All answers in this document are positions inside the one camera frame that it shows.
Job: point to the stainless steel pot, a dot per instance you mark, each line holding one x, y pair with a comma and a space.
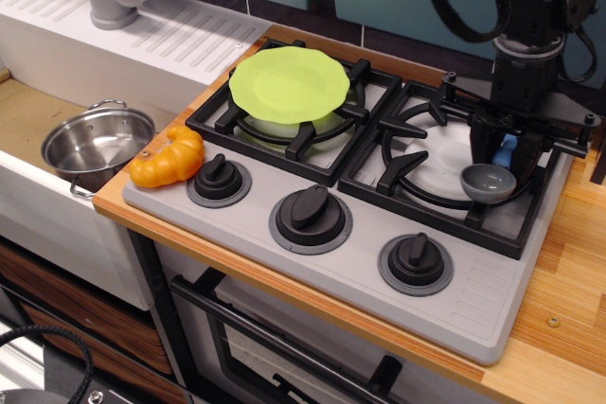
89, 149

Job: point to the black stove knob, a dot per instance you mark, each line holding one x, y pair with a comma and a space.
219, 183
310, 221
416, 265

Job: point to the black right burner grate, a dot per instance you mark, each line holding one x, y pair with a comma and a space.
410, 164

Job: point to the orange plastic croissant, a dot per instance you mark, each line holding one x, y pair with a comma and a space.
176, 162

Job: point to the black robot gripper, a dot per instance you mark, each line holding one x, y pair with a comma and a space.
519, 96

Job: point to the wooden drawer fronts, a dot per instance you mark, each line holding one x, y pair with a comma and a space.
125, 344

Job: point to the black left burner grate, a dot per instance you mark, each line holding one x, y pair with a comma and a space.
315, 151

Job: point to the white toy sink unit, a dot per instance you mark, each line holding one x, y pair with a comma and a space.
61, 64

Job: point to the black burner grate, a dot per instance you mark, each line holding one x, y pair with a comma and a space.
315, 151
410, 164

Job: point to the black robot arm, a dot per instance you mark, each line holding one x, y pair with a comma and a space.
531, 22

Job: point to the grey spoon with blue handle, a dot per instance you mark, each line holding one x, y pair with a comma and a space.
493, 182

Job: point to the black middle stove knob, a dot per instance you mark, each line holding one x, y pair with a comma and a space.
310, 221

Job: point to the black right stove knob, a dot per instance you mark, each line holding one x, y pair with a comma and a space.
416, 265

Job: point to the grey toy stove top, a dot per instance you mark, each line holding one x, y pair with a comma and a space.
473, 316

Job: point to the toy oven door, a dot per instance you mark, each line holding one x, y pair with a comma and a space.
275, 368

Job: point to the lime green plastic plate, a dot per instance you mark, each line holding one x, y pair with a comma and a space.
289, 85

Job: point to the black left stove knob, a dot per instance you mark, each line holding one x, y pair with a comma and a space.
219, 183

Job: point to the black oven door handle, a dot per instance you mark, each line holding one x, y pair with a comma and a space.
279, 344

